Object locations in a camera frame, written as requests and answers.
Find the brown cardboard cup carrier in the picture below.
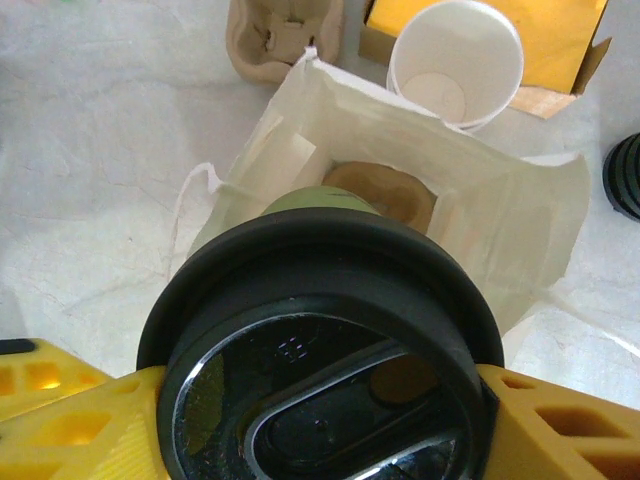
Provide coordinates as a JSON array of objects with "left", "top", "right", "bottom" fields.
[
  {"left": 224, "top": 0, "right": 347, "bottom": 86},
  {"left": 321, "top": 159, "right": 437, "bottom": 237}
]

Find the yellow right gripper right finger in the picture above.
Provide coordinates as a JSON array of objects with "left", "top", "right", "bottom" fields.
[{"left": 474, "top": 362, "right": 640, "bottom": 480}]

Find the stack of paper cups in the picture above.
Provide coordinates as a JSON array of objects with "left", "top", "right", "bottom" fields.
[{"left": 384, "top": 0, "right": 526, "bottom": 135}]

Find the white paper takeout bag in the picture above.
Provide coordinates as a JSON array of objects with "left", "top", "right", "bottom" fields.
[{"left": 168, "top": 46, "right": 640, "bottom": 362}]

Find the black plastic cup lid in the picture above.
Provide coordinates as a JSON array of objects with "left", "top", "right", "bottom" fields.
[{"left": 136, "top": 207, "right": 506, "bottom": 480}]

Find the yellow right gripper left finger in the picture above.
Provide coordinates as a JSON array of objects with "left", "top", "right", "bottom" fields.
[{"left": 0, "top": 338, "right": 171, "bottom": 480}]

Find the green paper coffee cup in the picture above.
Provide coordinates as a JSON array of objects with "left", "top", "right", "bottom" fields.
[{"left": 262, "top": 184, "right": 386, "bottom": 236}]

